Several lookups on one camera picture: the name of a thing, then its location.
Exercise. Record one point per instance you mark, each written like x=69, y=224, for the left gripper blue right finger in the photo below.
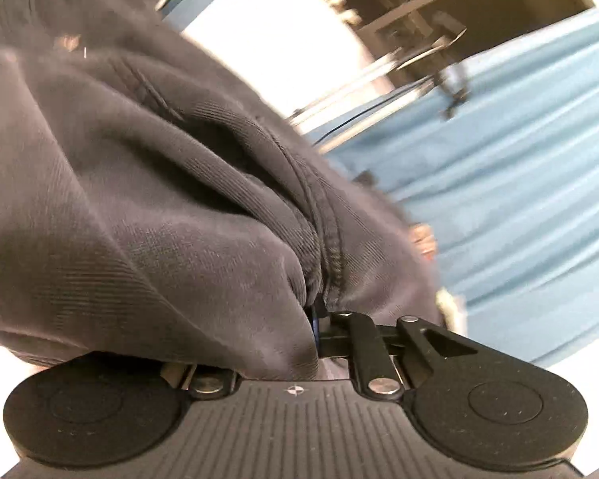
x=357, y=339

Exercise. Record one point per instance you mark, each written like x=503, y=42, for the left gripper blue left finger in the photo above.
x=208, y=382

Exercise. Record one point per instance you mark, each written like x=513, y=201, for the black drawstring pants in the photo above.
x=152, y=205

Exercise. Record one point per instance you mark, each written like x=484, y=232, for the pile of clothes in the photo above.
x=451, y=306

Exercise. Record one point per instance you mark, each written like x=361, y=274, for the teal curtain right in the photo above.
x=508, y=180

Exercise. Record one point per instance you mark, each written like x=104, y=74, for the dark window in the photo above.
x=382, y=26

